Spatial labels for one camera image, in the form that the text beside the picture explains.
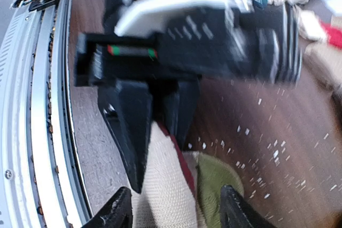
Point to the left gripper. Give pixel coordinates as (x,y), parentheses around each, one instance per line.
(127,106)

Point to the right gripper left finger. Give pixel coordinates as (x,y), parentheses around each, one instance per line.
(117,212)

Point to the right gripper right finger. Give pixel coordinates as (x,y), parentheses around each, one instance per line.
(236,212)

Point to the beige brown striped long sock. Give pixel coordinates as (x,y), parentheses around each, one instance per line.
(180,189)

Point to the tan brown sock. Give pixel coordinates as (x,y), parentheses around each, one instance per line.
(324,61)

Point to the cream white sock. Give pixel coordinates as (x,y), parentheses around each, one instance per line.
(309,23)

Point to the red and cream sock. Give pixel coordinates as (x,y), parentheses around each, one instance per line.
(334,35)

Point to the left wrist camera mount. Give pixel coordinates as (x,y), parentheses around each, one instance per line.
(219,37)

